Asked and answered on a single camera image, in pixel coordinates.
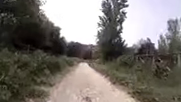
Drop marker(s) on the wooden rail fence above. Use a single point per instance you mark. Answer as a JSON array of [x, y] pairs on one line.
[[165, 56]]

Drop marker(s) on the tall slender tree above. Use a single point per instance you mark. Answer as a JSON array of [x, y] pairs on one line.
[[112, 26]]

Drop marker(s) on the pale dirt path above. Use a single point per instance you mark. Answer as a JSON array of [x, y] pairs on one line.
[[88, 87]]

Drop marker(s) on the weedy green verge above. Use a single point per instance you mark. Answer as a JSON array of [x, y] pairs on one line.
[[160, 90], [11, 73]]

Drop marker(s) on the row of dark trees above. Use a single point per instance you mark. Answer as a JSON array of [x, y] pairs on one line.
[[25, 21]]

